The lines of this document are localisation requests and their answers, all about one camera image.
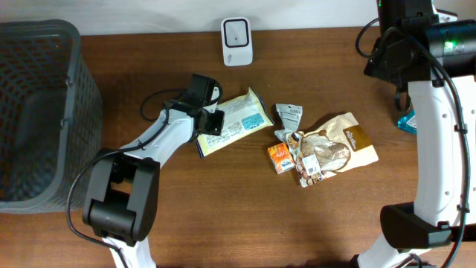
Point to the silver foil snack packet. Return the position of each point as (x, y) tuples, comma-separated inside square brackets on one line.
[(290, 116)]

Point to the white barcode scanner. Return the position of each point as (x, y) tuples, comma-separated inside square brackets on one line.
[(237, 47)]

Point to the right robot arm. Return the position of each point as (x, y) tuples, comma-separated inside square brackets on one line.
[(429, 54)]

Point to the small orange snack packet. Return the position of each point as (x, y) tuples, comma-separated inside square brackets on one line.
[(281, 158)]

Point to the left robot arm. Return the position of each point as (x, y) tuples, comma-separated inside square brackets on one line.
[(122, 196)]

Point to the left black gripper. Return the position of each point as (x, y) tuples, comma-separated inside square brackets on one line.
[(216, 128)]

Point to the beige PanTree snack pouch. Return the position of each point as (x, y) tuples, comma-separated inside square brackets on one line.
[(337, 146)]

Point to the grey plastic mesh basket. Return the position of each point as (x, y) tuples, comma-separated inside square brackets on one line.
[(51, 115)]

